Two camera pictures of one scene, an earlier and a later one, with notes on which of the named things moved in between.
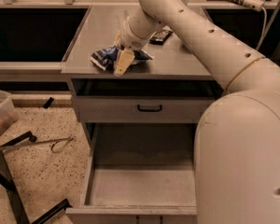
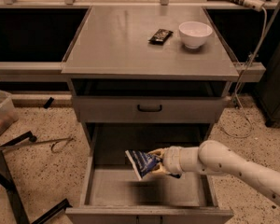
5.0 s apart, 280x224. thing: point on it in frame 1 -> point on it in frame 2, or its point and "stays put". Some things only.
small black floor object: [48, 103] stays put
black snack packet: [160, 36] stays put
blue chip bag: [105, 58] -> [143, 163]
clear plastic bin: [3, 115] stays put
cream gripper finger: [123, 60] -> [161, 171]
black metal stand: [1, 175] stays put
